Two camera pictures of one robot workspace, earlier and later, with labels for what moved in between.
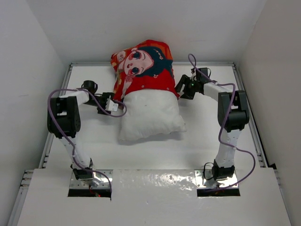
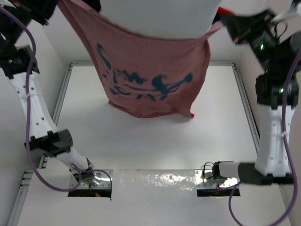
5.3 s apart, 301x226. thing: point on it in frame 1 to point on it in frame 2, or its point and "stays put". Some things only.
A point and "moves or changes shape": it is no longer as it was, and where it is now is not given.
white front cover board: (154, 197) stays put
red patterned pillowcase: (147, 64) moves or changes shape
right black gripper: (185, 80) to (242, 25)
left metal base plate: (99, 181) stays put
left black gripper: (106, 96) to (32, 9)
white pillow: (150, 112) to (161, 19)
